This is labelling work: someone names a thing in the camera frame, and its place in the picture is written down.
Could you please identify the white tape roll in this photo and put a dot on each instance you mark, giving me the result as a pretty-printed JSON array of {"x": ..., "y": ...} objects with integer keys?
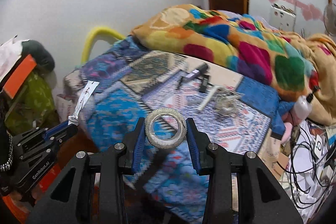
[{"x": 165, "y": 128}]

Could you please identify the white paper wrapper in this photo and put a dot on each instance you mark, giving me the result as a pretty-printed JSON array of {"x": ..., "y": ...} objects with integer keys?
[{"x": 83, "y": 99}]

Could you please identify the colourful fleece blanket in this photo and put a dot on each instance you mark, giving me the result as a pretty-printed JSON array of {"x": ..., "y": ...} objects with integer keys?
[{"x": 294, "y": 66}]

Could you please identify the white plastic stick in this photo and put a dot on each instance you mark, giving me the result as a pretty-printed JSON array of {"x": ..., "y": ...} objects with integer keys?
[{"x": 209, "y": 97}]

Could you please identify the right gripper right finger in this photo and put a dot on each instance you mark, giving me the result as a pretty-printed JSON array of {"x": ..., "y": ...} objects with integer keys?
[{"x": 198, "y": 142}]

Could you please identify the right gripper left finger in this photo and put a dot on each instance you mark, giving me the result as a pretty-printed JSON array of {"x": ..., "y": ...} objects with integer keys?
[{"x": 134, "y": 142}]

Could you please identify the green patterned bag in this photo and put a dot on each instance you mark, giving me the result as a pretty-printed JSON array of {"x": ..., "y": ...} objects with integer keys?
[{"x": 32, "y": 107}]

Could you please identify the yellow foam tube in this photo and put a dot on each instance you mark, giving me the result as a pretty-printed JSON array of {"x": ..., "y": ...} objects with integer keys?
[{"x": 100, "y": 33}]

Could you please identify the white plastic shopping bag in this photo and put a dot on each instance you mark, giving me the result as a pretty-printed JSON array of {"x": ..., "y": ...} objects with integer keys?
[{"x": 65, "y": 106}]

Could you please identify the white bottle black cap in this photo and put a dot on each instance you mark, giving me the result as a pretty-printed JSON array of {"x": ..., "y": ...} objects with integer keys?
[{"x": 303, "y": 107}]

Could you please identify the white socket box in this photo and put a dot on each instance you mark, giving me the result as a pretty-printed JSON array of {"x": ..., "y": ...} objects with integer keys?
[{"x": 282, "y": 18}]

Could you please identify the purple spray can black cap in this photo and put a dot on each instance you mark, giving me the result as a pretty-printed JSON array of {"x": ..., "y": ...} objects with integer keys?
[{"x": 200, "y": 70}]

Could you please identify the standing fan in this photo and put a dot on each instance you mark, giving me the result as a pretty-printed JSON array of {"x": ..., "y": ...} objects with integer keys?
[{"x": 329, "y": 19}]

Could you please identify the orange box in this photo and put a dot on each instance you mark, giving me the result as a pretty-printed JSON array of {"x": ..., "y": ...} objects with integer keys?
[{"x": 18, "y": 77}]

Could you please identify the black marker pen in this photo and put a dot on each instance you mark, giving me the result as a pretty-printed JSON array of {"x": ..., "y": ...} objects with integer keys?
[{"x": 180, "y": 82}]

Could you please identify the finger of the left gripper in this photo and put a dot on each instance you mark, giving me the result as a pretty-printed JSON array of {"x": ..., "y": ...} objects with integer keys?
[{"x": 66, "y": 126}]

